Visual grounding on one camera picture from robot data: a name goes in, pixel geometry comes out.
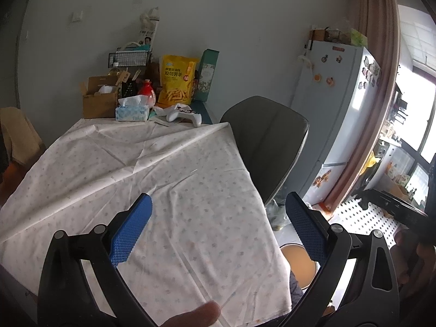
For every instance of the dotted white tablecloth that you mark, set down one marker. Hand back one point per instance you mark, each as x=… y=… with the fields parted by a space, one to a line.
x=170 y=177

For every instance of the white refrigerator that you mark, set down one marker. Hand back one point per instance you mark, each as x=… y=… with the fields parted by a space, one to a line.
x=327 y=92

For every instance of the white game controller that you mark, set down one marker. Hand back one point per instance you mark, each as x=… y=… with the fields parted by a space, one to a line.
x=179 y=115

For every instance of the person's dark grey trousers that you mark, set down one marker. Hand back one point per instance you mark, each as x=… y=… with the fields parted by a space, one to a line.
x=297 y=286

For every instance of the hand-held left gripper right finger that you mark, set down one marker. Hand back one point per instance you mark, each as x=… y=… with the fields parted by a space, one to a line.
x=306 y=231

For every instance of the round beige bin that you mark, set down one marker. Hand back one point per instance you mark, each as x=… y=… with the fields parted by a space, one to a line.
x=299 y=262

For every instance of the yellow cloth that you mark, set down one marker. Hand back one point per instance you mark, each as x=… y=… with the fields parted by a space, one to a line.
x=370 y=162

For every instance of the yellow snack bag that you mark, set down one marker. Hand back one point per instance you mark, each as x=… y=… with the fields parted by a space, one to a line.
x=175 y=80

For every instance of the white printed paper bag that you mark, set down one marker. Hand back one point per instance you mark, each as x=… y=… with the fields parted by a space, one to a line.
x=149 y=27

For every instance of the white wall switch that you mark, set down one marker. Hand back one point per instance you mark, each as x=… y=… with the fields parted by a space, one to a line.
x=77 y=16

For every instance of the open cardboard box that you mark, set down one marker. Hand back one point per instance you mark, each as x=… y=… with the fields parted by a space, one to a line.
x=98 y=107

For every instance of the brown fridge magnet cluster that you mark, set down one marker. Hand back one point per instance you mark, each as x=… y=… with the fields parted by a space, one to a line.
x=323 y=180

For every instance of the tall green box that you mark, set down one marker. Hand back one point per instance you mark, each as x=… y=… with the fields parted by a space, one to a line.
x=208 y=75

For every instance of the pink curtain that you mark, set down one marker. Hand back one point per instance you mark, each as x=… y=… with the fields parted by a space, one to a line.
x=385 y=75

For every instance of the black perforated holder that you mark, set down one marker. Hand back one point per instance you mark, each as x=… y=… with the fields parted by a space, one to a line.
x=128 y=88

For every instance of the white pegboard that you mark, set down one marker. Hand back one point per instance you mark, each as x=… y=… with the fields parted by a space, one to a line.
x=364 y=221

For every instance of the light green box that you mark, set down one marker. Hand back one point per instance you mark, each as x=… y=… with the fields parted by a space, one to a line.
x=358 y=38

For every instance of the blue white tissue box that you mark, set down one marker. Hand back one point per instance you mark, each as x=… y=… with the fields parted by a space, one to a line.
x=133 y=114

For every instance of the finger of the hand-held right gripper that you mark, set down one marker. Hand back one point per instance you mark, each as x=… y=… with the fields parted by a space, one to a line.
x=388 y=201

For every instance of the person's right hand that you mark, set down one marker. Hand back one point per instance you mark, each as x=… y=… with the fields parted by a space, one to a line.
x=419 y=262

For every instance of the clear plastic bag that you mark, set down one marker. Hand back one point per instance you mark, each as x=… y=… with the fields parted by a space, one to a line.
x=277 y=214

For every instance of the person's left hand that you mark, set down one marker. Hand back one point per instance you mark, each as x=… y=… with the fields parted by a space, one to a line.
x=194 y=315

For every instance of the small brown box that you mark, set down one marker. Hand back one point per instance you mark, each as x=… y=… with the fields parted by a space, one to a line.
x=318 y=35

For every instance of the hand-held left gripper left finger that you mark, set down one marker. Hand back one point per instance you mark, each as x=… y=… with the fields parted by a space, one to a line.
x=131 y=231

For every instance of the red white bottle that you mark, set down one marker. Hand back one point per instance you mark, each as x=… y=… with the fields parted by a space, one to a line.
x=146 y=92

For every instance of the grey chair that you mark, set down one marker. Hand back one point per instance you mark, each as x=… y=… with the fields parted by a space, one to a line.
x=265 y=129

